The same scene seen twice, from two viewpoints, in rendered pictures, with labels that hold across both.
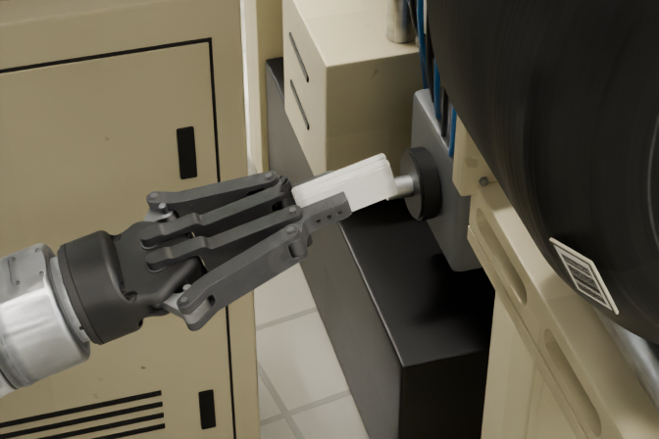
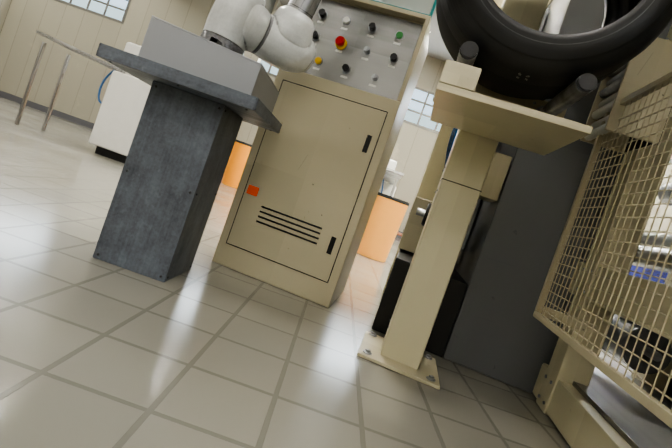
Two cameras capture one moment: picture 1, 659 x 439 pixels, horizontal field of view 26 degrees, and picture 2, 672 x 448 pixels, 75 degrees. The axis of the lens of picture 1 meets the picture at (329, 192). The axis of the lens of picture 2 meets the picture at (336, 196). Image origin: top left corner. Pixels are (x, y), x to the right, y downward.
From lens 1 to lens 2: 1.40 m
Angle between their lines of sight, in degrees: 45
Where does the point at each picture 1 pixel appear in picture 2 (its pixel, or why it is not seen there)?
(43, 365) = not seen: outside the picture
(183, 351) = (335, 216)
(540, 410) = (433, 217)
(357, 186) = not seen: outside the picture
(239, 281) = not seen: outside the picture
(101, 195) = (339, 145)
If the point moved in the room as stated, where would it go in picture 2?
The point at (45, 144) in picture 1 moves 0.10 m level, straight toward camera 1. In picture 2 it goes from (334, 121) to (329, 116)
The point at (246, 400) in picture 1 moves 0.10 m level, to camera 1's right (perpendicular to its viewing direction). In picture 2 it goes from (343, 251) to (365, 259)
